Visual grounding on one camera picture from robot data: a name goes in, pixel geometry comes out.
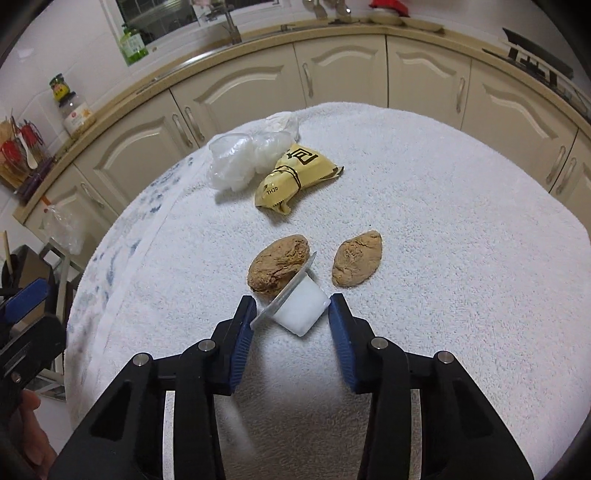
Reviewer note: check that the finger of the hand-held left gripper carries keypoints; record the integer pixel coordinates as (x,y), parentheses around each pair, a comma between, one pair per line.
(32,344)
(27,297)

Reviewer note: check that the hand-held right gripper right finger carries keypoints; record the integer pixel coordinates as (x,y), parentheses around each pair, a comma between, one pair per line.
(344,355)

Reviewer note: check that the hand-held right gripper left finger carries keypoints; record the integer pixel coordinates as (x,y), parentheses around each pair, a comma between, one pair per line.
(240,350)

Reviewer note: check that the white jelly cup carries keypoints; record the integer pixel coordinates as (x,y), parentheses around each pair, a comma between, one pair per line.
(300,309)

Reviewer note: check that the person's left hand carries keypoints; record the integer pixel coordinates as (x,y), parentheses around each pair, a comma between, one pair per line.
(27,434)

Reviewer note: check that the wooden stick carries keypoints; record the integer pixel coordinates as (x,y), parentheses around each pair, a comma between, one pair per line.
(6,254)

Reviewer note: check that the clear hanging plastic bag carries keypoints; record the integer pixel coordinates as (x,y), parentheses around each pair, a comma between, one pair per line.
(64,230)

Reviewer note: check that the brown pastry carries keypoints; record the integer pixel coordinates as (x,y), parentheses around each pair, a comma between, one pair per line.
(277,265)
(358,258)

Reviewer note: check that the utensil holder with red utensils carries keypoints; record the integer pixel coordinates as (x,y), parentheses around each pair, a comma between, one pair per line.
(21,157)

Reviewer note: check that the white towel-covered table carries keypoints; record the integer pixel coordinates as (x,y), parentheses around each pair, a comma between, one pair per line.
(438,230)

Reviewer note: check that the yellow snack wrapper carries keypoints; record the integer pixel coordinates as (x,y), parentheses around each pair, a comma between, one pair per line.
(291,180)

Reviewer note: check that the black lid clear jar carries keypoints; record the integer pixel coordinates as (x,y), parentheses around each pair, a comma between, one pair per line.
(76,117)

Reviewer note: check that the cream kitchen base cabinet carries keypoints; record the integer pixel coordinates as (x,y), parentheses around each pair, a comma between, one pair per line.
(258,83)

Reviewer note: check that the green dish soap bottle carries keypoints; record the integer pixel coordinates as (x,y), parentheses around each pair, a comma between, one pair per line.
(134,46)

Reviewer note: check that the dark kitchen window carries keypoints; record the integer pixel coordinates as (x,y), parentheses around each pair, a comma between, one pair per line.
(157,14)

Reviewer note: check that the metal sink faucet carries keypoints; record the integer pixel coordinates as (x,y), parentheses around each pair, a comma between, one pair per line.
(231,23)

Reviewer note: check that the hanging metal ladle rack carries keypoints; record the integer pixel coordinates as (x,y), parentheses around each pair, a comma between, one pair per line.
(325,7)

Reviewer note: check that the red kitchen pot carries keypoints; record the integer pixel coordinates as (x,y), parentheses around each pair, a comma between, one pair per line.
(388,5)

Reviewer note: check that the black gas stove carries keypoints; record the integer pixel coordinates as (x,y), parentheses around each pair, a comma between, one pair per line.
(540,60)

